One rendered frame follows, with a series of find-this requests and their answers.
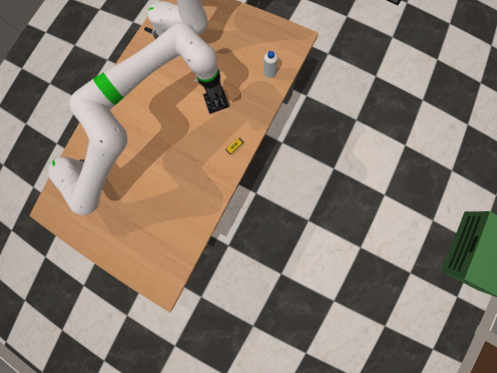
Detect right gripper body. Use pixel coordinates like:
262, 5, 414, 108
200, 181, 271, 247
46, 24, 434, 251
194, 70, 224, 101

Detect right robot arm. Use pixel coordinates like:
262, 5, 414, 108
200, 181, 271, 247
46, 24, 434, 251
48, 22, 218, 215

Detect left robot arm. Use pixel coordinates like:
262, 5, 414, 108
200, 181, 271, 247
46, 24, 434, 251
144, 0, 208, 39

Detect yellow pocket level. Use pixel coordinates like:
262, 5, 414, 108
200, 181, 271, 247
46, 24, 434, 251
226, 138, 243, 155

